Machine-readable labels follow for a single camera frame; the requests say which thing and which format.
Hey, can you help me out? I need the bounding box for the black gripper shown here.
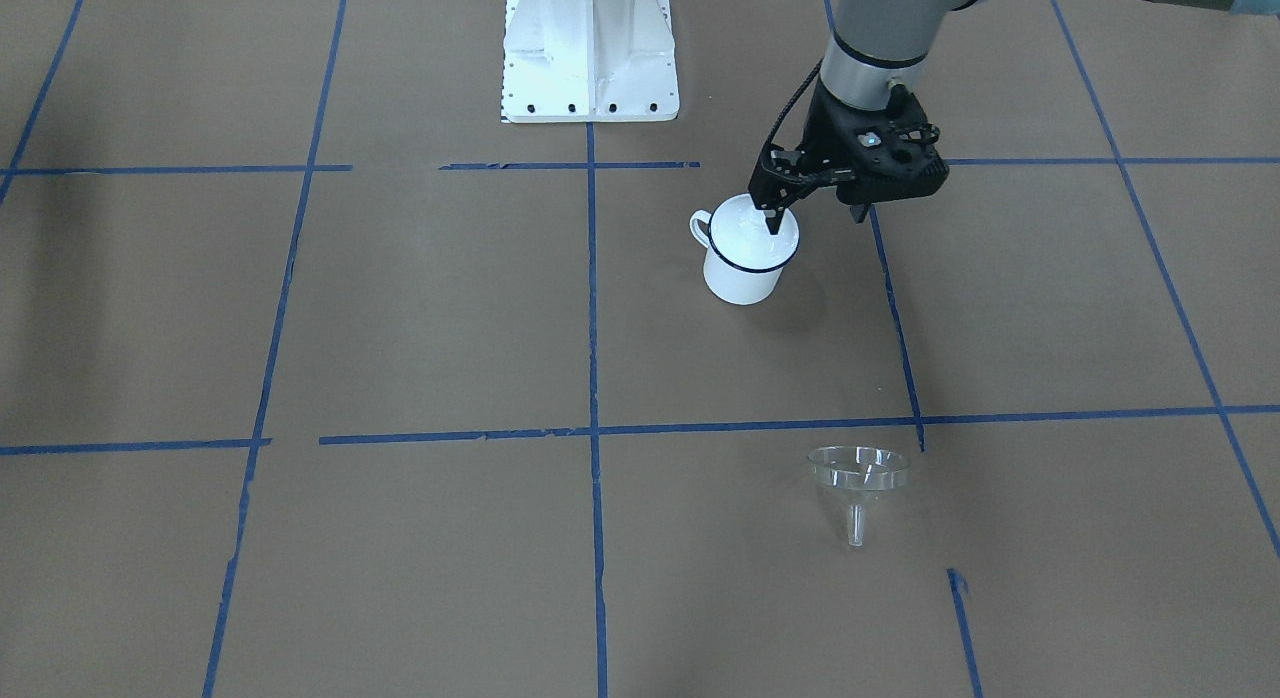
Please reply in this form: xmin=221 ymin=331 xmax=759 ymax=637
xmin=750 ymin=78 xmax=901 ymax=236

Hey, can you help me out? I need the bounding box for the white ceramic lid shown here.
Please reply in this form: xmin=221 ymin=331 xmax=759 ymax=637
xmin=707 ymin=195 xmax=800 ymax=274

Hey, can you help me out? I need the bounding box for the clear glass funnel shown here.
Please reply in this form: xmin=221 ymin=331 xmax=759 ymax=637
xmin=806 ymin=446 xmax=913 ymax=549

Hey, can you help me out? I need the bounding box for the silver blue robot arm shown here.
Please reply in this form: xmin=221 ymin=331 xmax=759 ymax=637
xmin=748 ymin=0 xmax=989 ymax=234

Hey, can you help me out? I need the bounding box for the white enamel cup blue rim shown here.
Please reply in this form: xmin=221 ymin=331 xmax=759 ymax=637
xmin=689 ymin=195 xmax=800 ymax=305

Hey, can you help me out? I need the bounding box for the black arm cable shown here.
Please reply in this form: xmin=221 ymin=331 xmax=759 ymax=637
xmin=764 ymin=61 xmax=823 ymax=159

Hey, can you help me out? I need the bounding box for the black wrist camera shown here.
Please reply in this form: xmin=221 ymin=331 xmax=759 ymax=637
xmin=847 ymin=95 xmax=950 ymax=205

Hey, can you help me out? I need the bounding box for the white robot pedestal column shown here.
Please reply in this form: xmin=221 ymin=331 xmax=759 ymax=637
xmin=500 ymin=0 xmax=681 ymax=124

